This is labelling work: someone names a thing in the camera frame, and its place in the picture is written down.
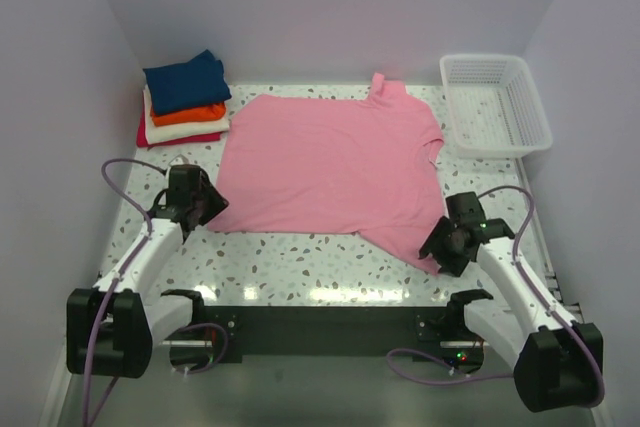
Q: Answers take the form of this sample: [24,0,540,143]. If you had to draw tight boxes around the pink t shirt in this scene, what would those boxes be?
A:
[209,75,444,274]

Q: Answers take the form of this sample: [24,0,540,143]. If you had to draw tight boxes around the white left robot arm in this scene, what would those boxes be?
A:
[66,164,228,378]

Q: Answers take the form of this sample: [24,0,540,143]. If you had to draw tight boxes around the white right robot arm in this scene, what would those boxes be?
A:
[419,192,605,412]

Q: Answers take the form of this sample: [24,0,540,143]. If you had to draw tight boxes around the folded cream white t shirt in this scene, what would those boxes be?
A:
[141,86,230,144]

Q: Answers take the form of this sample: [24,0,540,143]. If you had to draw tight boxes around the folded crimson red t shirt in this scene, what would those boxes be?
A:
[136,112,230,147]

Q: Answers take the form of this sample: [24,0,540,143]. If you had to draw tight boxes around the folded orange t shirt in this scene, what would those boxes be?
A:
[150,103,226,127]

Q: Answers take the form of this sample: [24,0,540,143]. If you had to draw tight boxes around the folded navy blue t shirt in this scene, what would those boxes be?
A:
[143,50,232,115]

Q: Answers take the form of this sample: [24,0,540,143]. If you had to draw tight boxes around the white plastic basket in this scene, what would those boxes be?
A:
[439,54,553,159]

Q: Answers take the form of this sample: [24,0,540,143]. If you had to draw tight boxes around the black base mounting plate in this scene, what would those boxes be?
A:
[205,306,488,366]

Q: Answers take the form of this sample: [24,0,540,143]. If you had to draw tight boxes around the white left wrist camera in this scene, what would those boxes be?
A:
[169,155,188,167]

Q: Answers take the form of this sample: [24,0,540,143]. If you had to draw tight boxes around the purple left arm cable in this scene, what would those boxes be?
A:
[82,158,231,427]

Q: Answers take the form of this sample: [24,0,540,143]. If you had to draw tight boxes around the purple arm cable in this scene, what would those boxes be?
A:
[82,158,231,427]
[385,184,601,388]

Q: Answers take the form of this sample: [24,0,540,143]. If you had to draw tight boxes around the aluminium rail frame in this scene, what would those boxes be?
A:
[41,165,574,426]

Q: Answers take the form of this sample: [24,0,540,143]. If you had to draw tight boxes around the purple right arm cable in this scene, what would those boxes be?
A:
[385,184,601,388]

